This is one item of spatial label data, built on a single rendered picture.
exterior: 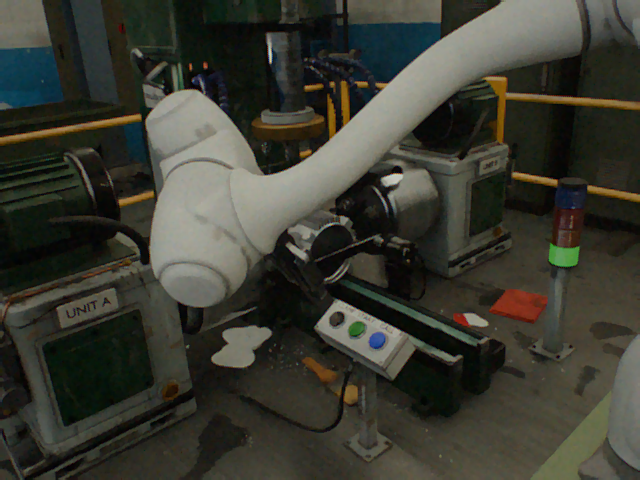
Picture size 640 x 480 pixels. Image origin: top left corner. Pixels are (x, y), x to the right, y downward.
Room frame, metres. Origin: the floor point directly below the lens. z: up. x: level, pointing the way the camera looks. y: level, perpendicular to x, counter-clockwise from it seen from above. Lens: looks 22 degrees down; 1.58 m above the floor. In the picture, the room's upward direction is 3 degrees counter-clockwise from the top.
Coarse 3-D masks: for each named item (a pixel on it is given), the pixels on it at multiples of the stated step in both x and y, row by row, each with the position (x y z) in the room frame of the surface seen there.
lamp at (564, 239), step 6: (552, 228) 1.14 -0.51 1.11; (558, 228) 1.12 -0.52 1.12; (576, 228) 1.11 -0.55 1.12; (582, 228) 1.12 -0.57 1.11; (552, 234) 1.14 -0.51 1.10; (558, 234) 1.12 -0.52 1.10; (564, 234) 1.11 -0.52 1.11; (570, 234) 1.11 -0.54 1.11; (576, 234) 1.11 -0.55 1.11; (552, 240) 1.13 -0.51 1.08; (558, 240) 1.12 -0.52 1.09; (564, 240) 1.11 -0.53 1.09; (570, 240) 1.11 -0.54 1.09; (576, 240) 1.11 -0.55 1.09; (558, 246) 1.12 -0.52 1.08; (564, 246) 1.11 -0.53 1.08; (570, 246) 1.11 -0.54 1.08; (576, 246) 1.11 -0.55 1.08
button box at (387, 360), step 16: (336, 304) 0.91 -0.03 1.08; (320, 320) 0.90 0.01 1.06; (352, 320) 0.86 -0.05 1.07; (368, 320) 0.85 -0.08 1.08; (336, 336) 0.85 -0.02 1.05; (368, 336) 0.82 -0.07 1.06; (400, 336) 0.79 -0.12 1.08; (352, 352) 0.82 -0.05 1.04; (368, 352) 0.79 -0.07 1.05; (384, 352) 0.78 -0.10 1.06; (400, 352) 0.79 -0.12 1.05; (384, 368) 0.76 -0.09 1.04; (400, 368) 0.79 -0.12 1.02
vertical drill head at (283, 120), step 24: (288, 0) 1.35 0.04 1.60; (264, 48) 1.38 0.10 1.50; (288, 48) 1.35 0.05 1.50; (288, 72) 1.35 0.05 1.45; (288, 96) 1.35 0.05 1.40; (264, 120) 1.36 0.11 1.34; (288, 120) 1.33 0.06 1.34; (312, 120) 1.36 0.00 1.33; (264, 144) 1.40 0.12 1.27; (288, 144) 1.32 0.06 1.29; (312, 144) 1.37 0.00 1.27
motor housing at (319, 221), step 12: (312, 216) 1.32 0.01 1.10; (324, 216) 1.30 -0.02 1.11; (336, 216) 1.31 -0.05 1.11; (300, 228) 1.30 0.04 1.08; (312, 228) 1.28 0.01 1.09; (324, 228) 1.41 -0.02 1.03; (336, 228) 1.36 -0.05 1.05; (348, 228) 1.32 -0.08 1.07; (324, 240) 1.42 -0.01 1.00; (336, 240) 1.38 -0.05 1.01; (348, 240) 1.34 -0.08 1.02; (312, 252) 1.43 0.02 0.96; (324, 252) 1.40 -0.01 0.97; (336, 264) 1.34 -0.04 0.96; (348, 264) 1.32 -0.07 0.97; (324, 276) 1.31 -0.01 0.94; (336, 276) 1.30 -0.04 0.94
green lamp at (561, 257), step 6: (552, 246) 1.13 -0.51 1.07; (552, 252) 1.13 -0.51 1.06; (558, 252) 1.12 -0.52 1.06; (564, 252) 1.11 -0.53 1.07; (570, 252) 1.11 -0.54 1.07; (576, 252) 1.11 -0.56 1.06; (552, 258) 1.13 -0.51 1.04; (558, 258) 1.11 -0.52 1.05; (564, 258) 1.11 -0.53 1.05; (570, 258) 1.11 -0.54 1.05; (576, 258) 1.11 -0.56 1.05; (558, 264) 1.11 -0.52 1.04; (564, 264) 1.11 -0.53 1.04; (570, 264) 1.11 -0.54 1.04
